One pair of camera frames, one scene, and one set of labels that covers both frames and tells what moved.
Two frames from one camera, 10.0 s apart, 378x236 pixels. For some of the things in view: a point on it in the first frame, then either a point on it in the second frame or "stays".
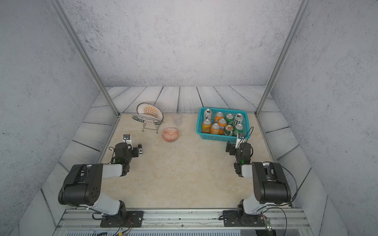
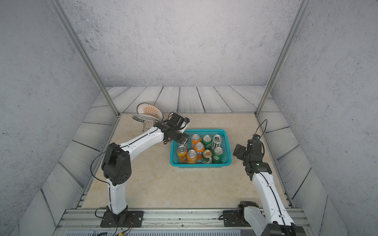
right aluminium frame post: [282, 57] stays
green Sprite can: [238, 128] -> [217, 155]
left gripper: [136, 154] -> [184, 139]
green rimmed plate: [148, 119] stays
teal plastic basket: [217, 137] -> [226, 159]
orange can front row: [215, 129] -> [192, 157]
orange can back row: [219, 115] -> [195, 138]
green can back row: [229, 118] -> [207, 142]
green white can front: [228, 130] -> [206, 157]
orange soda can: [206, 126] -> [182, 153]
